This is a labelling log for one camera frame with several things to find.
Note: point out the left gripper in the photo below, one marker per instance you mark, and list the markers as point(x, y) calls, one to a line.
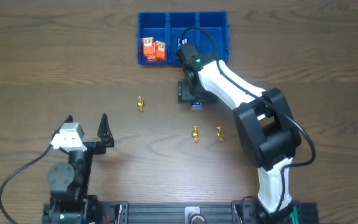
point(96, 147)

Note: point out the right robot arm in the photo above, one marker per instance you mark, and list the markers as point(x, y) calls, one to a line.
point(219, 81)

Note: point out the blue tray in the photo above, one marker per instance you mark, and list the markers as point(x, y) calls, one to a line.
point(210, 28)

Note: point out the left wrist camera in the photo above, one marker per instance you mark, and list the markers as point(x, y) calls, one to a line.
point(68, 137)

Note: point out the orange candy box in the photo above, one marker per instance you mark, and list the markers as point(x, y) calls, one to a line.
point(148, 46)
point(159, 50)

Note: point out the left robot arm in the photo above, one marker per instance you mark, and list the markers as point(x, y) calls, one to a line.
point(70, 177)

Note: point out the blue candy pack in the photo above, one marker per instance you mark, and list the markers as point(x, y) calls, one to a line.
point(179, 43)
point(196, 105)

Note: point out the gold candy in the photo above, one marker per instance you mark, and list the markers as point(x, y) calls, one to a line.
point(140, 103)
point(220, 133)
point(195, 134)

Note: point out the mounting rail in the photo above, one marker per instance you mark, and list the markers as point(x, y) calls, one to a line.
point(160, 213)

